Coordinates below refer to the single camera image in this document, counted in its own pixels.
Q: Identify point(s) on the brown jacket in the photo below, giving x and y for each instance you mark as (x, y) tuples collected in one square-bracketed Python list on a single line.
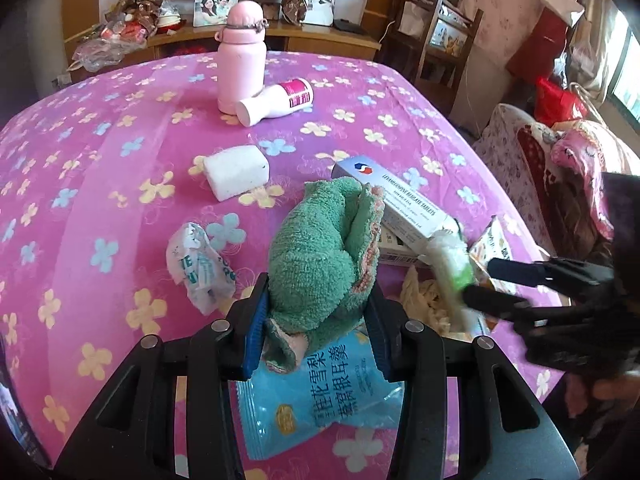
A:
[(570, 220)]

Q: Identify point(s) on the unframed white photo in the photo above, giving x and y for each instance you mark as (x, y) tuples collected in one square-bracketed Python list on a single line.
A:
[(320, 5)]

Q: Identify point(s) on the red and white packets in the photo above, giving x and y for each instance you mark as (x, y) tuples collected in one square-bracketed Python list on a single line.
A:
[(125, 27)]

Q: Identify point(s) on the white bottle with pink label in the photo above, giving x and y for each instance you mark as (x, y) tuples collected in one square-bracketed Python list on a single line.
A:
[(272, 105)]

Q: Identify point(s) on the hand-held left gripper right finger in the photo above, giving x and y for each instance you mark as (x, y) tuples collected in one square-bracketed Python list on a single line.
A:
[(381, 350)]

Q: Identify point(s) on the long green white wrapper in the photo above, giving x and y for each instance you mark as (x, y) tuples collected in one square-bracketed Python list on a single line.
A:
[(450, 270)]

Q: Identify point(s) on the red plastic bag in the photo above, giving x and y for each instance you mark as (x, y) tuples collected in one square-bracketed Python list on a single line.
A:
[(557, 102)]

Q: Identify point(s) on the crumpled cream paper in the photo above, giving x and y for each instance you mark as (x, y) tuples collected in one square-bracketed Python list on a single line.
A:
[(425, 305)]

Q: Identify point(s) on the pale floral curtain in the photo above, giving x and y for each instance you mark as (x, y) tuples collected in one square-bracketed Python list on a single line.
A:
[(505, 0)]

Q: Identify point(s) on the bed with floral skirt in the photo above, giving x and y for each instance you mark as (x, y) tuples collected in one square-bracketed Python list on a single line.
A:
[(505, 150)]

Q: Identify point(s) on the person's right hand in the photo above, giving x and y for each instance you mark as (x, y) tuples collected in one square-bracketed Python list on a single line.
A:
[(607, 388)]

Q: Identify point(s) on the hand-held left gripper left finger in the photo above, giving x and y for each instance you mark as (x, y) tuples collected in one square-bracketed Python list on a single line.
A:
[(254, 340)]

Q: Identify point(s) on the clear plastic bag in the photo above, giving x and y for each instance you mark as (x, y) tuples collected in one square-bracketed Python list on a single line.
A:
[(107, 55)]

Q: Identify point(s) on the white carton with barcode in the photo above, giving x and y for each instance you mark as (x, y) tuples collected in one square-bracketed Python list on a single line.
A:
[(395, 253)]

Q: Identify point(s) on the pink floral tablecloth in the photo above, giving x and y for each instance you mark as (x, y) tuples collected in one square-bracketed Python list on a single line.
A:
[(125, 185)]

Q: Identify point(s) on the white paper bag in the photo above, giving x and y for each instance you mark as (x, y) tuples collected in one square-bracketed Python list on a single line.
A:
[(562, 2)]

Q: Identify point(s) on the wooden chair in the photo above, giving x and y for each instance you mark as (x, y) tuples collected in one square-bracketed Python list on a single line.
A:
[(450, 60)]

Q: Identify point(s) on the window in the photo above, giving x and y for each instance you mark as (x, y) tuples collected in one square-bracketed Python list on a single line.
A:
[(627, 75)]

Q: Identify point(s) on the white blue medicine box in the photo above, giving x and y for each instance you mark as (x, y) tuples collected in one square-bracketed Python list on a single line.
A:
[(400, 205)]

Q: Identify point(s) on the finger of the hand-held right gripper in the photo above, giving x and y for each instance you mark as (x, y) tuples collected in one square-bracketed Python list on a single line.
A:
[(492, 302), (520, 272)]

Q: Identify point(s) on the pink printed blanket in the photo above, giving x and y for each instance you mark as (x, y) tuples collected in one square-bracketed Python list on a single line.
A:
[(595, 155)]

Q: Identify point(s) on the framed couple photo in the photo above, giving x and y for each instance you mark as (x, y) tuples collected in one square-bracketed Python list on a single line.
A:
[(212, 10)]

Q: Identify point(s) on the wooden cabinet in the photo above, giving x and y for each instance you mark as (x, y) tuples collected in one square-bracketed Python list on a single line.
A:
[(320, 42)]

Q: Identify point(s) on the white sponge block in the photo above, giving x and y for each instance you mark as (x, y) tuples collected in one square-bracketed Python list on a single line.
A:
[(235, 172)]

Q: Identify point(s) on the red paper bag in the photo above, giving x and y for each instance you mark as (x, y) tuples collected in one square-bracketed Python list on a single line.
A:
[(537, 45)]

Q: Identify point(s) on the blue snack packet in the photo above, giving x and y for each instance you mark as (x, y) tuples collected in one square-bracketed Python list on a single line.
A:
[(310, 400)]

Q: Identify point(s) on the white printed snack packet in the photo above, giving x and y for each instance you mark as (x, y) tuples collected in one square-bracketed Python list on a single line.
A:
[(492, 247)]

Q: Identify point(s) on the green terry towel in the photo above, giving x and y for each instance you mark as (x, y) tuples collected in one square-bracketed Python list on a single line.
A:
[(310, 260)]

